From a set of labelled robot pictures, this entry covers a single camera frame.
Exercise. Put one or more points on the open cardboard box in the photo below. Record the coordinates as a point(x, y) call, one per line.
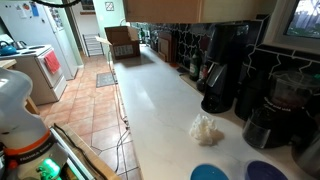
point(123, 41)

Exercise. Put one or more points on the black food processor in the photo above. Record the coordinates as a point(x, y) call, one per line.
point(276, 116)

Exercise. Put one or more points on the light wood wall cupboard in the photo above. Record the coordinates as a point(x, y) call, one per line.
point(233, 10)

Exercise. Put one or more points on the small orange item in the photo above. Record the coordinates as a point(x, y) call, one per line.
point(174, 65)

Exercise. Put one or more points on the black canister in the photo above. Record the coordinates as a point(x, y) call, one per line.
point(250, 100)

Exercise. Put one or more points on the blue bowl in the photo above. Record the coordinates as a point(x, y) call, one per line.
point(208, 172)

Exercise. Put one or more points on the green lit base light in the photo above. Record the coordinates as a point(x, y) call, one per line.
point(49, 166)

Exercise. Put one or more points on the crumpled white paper towel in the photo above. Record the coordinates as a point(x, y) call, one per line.
point(204, 130)

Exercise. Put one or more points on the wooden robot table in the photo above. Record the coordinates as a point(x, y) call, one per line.
point(100, 163)

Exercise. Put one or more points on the white stove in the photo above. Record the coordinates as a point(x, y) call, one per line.
point(36, 83)

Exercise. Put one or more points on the silver pot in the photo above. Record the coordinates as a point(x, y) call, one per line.
point(19, 45)

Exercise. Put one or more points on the white slatted gate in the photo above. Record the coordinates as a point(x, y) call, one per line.
point(93, 45)

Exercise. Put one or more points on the window with light frame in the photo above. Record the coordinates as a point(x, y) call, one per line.
point(305, 20)

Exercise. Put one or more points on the green glass bottle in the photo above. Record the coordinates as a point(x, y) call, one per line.
point(195, 66)

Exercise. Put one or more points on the wooden cutting board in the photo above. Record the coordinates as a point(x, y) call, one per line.
point(164, 48)

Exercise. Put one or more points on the framed wall picture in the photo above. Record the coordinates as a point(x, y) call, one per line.
point(109, 6)

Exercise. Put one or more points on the light wood cupboard door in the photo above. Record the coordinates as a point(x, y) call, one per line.
point(160, 10)

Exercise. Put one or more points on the dark bottle red label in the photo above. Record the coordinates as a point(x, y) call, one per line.
point(202, 80)

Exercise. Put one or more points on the grey floor mat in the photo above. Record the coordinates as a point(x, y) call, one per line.
point(106, 80)

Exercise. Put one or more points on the black coffee machine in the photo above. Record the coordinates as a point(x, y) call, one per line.
point(221, 66)

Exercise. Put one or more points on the white fridge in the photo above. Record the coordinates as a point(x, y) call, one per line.
point(36, 30)

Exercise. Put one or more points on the red hanging towel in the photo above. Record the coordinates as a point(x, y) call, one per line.
point(52, 61)

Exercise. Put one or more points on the small dark bottle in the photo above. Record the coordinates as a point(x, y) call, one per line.
point(142, 36)

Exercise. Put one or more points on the blue kettle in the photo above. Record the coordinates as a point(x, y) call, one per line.
point(6, 50)

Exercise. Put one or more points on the purple bowl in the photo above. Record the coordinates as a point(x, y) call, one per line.
point(265, 171)

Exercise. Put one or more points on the blue fridge note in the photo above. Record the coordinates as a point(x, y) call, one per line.
point(34, 9)

